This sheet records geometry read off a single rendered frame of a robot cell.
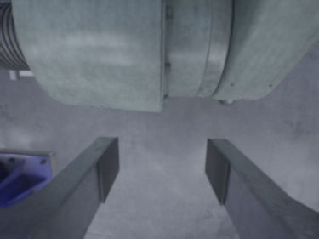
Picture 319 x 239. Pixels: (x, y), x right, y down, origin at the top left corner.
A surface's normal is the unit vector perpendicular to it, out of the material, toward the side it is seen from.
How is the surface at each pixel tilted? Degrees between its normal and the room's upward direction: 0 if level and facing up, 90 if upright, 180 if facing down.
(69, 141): 0
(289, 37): 48
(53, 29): 7
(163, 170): 0
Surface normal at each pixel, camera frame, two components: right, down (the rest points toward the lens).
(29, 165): -0.01, 0.22
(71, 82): -0.09, 0.79
